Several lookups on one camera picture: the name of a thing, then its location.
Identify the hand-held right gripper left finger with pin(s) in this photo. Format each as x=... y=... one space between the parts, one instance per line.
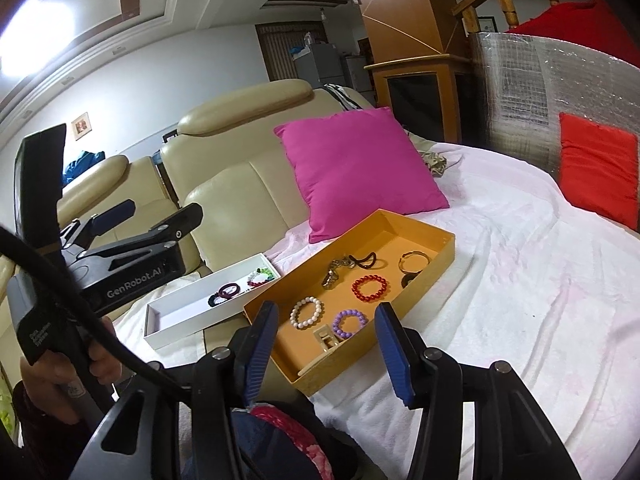
x=260 y=345

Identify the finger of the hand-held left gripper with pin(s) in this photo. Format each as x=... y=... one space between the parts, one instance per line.
x=165 y=230
x=115 y=215

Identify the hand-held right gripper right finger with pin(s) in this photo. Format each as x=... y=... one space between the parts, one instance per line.
x=395 y=355

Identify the silver metal bangle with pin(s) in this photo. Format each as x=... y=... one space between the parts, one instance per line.
x=400 y=262

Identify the orange cardboard box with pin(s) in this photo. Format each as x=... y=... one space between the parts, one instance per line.
x=390 y=245

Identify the person's left hand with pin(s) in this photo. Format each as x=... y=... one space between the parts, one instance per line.
x=50 y=380

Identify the blue cloth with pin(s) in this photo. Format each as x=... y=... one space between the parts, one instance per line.
x=82 y=165

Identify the white cardboard box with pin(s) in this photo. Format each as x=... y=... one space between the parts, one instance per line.
x=185 y=310

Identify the gold hair clip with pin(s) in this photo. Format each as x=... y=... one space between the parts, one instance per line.
x=322 y=335

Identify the cream leather sofa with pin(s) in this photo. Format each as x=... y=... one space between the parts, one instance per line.
x=240 y=210

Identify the person's floral clothing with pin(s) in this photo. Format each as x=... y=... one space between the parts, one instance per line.
x=285 y=430

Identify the pale pink blanket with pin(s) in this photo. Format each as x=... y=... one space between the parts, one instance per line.
x=500 y=285

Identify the magenta pillow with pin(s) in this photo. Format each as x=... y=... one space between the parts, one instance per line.
x=360 y=170

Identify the patterned beige cloth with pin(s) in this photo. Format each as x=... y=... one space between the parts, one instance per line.
x=435 y=162

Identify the ceiling light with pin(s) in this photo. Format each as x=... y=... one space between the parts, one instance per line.
x=35 y=35

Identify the striped cloth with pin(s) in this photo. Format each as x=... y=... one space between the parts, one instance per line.
x=345 y=97

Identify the grey refrigerator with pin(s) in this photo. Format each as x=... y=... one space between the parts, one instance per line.
x=320 y=65

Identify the white refrigerator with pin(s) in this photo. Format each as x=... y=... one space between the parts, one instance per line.
x=356 y=75

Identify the red pillow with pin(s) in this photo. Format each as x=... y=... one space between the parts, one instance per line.
x=595 y=170

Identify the silver foil panel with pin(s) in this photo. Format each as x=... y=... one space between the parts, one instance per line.
x=515 y=90

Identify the wooden cabinet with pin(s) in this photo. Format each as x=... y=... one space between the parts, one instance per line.
x=400 y=10

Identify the red cloth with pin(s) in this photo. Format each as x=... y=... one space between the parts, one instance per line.
x=575 y=25

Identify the small wall picture frame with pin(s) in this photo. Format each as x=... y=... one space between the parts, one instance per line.
x=80 y=126

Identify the dark wall picture frame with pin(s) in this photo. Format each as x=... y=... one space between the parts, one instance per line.
x=486 y=25

